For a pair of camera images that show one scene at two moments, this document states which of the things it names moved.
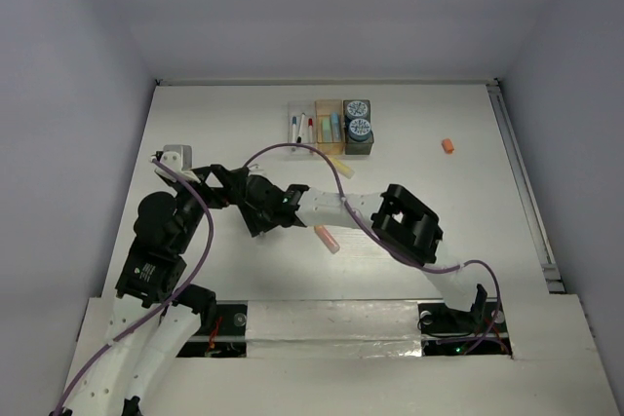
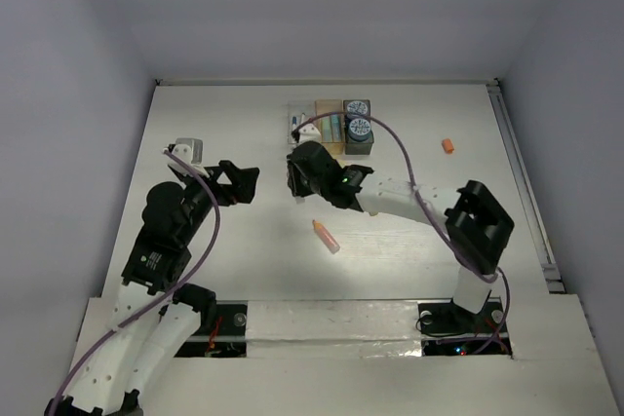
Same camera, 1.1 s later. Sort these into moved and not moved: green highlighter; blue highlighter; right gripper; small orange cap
Moved: right gripper
Not moved: blue highlighter; green highlighter; small orange cap
